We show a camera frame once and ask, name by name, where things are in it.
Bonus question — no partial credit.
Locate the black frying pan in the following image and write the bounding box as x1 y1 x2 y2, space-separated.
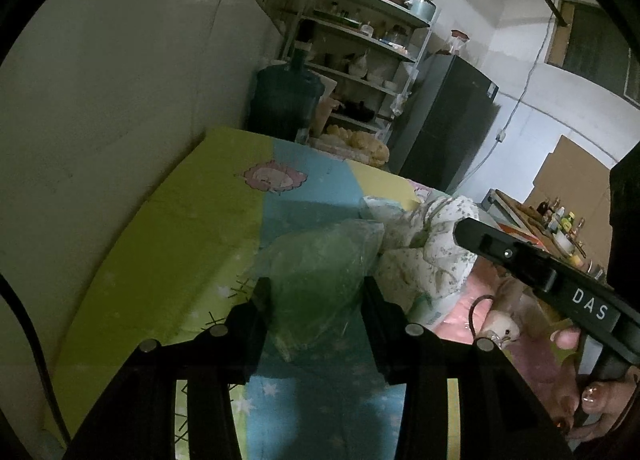
339 99 377 122

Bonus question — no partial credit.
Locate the row of white bowls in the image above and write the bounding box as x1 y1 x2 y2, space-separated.
324 52 401 92

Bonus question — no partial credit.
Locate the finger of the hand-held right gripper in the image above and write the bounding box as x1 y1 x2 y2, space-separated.
452 217 559 294

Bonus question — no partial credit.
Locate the window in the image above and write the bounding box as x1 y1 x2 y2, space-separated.
544 0 640 109

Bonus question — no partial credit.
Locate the white bowl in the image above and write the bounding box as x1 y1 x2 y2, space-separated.
549 229 576 254

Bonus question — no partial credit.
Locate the metal pot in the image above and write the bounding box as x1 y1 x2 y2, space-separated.
409 0 437 24

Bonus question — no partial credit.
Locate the white sack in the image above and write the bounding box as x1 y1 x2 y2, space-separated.
312 77 341 134

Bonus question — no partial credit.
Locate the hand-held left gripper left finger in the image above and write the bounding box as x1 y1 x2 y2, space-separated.
62 277 275 460

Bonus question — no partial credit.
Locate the dark grey refrigerator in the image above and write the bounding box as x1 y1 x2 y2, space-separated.
387 52 500 194

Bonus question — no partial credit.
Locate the crumpled floral white cloth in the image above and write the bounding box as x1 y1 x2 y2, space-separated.
377 195 482 314

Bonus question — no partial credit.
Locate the glass jar with red lid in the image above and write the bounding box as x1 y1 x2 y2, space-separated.
442 29 471 56

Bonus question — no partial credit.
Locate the white metal shelf rack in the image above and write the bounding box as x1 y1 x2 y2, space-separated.
282 0 436 141

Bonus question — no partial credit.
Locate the pale pink bunny plush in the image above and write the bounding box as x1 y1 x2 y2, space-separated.
479 309 526 354

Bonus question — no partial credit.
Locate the cardboard wall sheet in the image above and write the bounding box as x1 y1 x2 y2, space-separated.
522 135 626 241

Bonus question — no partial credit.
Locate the person's right hand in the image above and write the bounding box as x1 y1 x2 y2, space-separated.
549 327 640 447

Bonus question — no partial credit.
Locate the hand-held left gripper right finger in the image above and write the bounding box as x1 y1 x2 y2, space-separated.
360 275 574 460

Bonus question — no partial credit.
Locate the wooden cutting board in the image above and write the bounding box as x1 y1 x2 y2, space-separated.
492 189 551 241

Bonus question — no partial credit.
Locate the blue water jug with pump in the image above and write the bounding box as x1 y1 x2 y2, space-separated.
248 20 325 141

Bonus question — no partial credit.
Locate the clear plastic bag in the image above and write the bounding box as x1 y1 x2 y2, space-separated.
358 193 419 226

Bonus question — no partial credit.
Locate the translucent green plastic bag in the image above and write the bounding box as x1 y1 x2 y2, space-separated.
247 219 386 367

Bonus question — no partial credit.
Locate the yellow woven basket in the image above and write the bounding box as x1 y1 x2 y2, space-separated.
324 123 391 166

